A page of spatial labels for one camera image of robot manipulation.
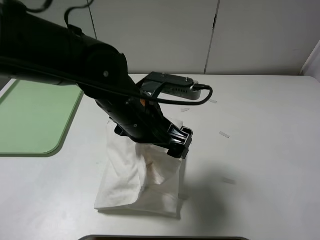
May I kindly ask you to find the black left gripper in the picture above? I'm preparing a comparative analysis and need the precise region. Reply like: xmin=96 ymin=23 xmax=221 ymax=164
xmin=95 ymin=96 xmax=193 ymax=159

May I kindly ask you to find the white short sleeve shirt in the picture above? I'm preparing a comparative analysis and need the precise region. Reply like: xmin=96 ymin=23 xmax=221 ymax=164
xmin=94 ymin=121 xmax=183 ymax=217

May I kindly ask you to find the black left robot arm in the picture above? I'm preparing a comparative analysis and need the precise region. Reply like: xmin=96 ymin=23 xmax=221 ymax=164
xmin=0 ymin=0 xmax=193 ymax=159

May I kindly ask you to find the green plastic tray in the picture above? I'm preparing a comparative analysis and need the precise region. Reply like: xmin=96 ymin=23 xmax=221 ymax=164
xmin=0 ymin=80 xmax=83 ymax=157

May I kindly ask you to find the clear tape piece centre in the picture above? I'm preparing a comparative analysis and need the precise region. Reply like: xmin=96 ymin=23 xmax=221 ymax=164
xmin=180 ymin=108 xmax=190 ymax=112

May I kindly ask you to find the clear tape piece near right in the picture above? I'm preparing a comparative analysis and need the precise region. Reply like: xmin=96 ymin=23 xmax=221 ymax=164
xmin=222 ymin=178 xmax=236 ymax=185

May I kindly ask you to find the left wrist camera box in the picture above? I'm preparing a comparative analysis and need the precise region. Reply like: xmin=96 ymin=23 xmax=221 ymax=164
xmin=136 ymin=72 xmax=201 ymax=101

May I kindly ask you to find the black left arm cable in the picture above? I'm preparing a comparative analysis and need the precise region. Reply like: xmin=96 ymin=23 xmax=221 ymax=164
xmin=0 ymin=0 xmax=214 ymax=107

